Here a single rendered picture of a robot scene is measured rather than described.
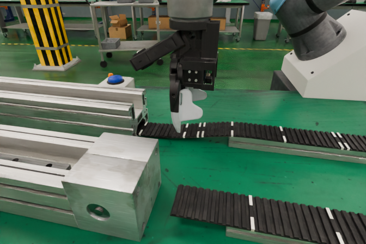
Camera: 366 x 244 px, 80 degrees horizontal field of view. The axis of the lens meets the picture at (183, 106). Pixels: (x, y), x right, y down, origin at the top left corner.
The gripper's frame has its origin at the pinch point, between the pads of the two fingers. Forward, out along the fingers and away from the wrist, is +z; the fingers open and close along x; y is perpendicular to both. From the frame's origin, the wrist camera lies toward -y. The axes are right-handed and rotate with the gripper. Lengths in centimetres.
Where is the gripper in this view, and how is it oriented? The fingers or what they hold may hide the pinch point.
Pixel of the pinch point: (178, 117)
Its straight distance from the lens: 47.1
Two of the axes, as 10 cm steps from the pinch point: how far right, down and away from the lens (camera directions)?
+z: 0.0, 8.7, 4.9
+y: 9.8, 0.9, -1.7
